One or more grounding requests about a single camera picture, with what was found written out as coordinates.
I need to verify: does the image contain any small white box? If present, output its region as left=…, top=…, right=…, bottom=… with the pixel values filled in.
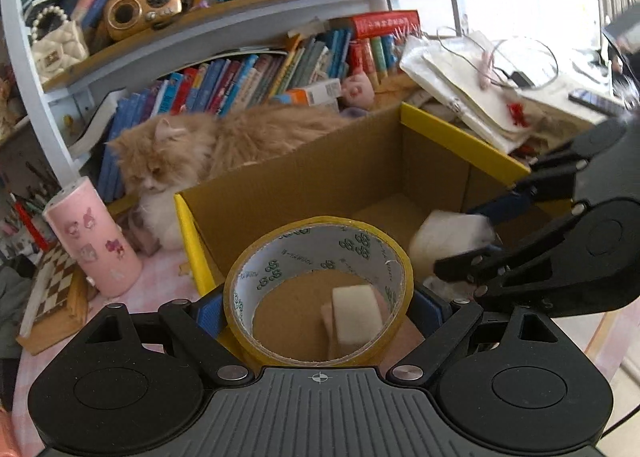
left=408, top=210, right=496, bottom=301

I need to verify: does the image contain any white sponge block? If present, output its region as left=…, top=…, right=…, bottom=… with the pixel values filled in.
left=332, top=284, right=383, bottom=355

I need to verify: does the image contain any pink fuzzy sock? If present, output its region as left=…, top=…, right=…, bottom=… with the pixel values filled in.
left=320, top=286, right=390, bottom=359

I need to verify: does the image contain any yellow tape roll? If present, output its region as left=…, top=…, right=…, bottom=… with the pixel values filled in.
left=224, top=217, right=413, bottom=367

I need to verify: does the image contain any pink checkered tablecloth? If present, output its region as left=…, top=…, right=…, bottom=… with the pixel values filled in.
left=8, top=245, right=212, bottom=457

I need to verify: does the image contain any yellow cardboard box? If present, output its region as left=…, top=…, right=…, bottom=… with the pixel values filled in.
left=173, top=100, right=576, bottom=368

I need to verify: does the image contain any wooden chess board box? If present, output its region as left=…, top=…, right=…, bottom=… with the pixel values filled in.
left=16, top=243, right=88, bottom=355

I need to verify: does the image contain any pink sticker cylinder container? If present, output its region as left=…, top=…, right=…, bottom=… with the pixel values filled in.
left=43, top=177, right=143, bottom=298

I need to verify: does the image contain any orange white fluffy cat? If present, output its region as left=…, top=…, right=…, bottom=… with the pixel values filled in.
left=107, top=103, right=352, bottom=250

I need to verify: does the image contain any pink pig plush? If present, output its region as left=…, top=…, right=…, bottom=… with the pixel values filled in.
left=340, top=69, right=375, bottom=110

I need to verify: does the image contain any red dictionary book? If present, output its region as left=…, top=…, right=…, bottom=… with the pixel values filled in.
left=346, top=10, right=421, bottom=39

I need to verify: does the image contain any white bookshelf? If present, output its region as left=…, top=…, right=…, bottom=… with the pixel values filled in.
left=0, top=0, right=467, bottom=198

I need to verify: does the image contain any white quilted handbag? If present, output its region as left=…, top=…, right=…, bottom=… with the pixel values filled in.
left=29, top=6, right=89, bottom=84

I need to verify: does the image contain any gold retro radio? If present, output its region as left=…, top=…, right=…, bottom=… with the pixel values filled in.
left=104, top=0, right=182, bottom=41

